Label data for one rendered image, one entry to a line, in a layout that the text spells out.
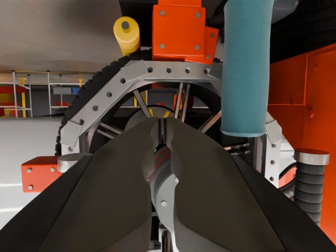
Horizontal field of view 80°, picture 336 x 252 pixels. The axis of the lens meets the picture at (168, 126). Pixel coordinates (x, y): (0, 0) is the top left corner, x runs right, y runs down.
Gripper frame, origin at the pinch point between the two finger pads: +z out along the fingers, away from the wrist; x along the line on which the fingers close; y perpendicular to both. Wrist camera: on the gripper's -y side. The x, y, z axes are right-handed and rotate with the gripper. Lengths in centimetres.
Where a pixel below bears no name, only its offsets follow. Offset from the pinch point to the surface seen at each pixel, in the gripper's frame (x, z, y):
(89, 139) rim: -19.6, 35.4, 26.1
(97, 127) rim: -17.9, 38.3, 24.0
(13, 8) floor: -107, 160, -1
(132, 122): -15, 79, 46
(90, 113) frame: -16.3, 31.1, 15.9
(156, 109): -3, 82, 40
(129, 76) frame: -7.5, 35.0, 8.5
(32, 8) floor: -93, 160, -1
